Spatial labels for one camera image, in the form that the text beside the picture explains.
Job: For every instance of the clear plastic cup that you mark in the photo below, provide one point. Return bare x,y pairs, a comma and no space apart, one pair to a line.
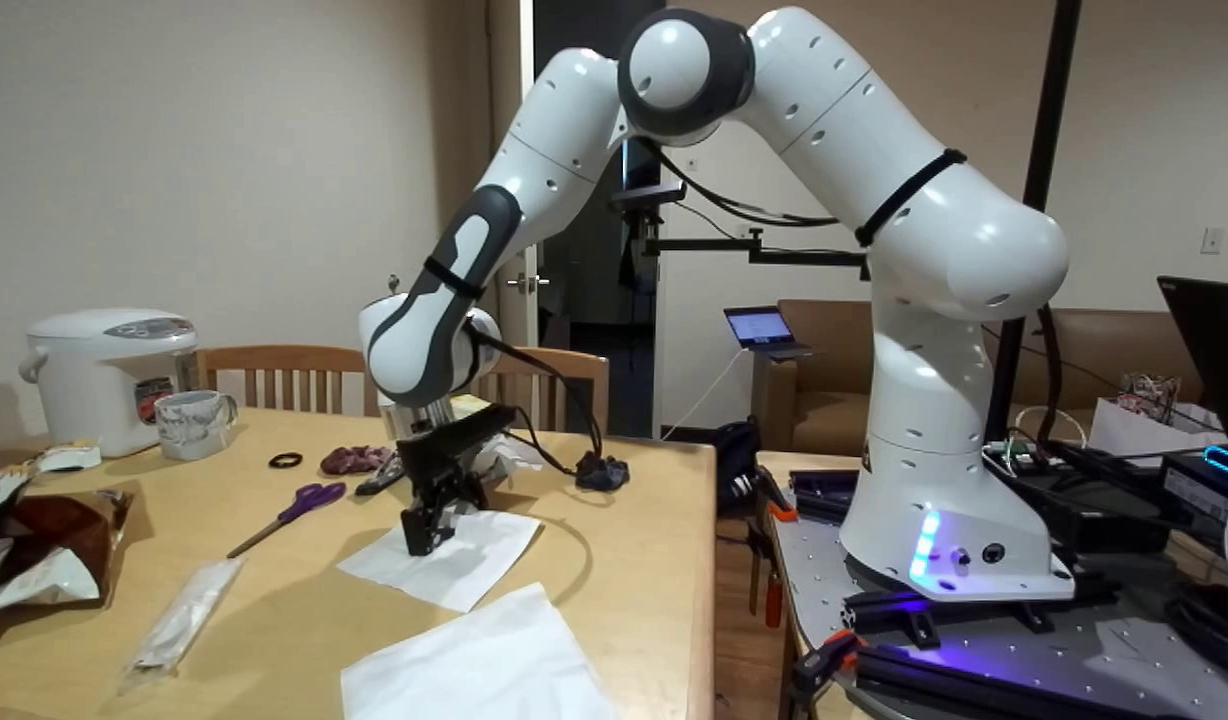
195,427

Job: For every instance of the white crumpled wrapper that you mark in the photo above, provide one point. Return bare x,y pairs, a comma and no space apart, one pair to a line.
66,456

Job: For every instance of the purple handled scissors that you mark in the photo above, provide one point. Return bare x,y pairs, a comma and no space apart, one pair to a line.
306,500

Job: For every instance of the wooden chair near boiler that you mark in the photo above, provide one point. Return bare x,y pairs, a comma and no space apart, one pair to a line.
298,376

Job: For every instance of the clear plastic wrapped utensil packet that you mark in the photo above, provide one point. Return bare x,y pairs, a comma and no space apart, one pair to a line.
185,616

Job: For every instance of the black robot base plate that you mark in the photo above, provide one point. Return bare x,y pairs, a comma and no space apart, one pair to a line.
905,657

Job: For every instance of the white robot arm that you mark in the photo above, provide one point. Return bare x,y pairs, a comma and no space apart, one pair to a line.
946,255

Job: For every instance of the small lit tablet screen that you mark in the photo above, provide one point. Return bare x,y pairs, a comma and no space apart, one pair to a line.
763,330

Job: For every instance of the maroon patterned scrunchie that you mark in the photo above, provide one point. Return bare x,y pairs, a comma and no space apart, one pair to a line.
353,462

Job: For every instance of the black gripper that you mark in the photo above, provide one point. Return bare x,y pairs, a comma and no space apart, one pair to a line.
451,462

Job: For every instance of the folded white paper napkin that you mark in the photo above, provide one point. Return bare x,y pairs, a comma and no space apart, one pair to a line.
501,662

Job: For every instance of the white electric water boiler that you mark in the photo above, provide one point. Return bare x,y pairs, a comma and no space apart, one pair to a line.
102,375

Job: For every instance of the brown snack bag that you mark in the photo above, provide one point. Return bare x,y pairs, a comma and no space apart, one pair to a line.
60,549

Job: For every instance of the white paper towel sheet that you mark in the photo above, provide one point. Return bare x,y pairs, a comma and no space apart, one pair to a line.
460,569

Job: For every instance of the wooden chair near door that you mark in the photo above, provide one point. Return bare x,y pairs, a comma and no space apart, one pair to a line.
554,390

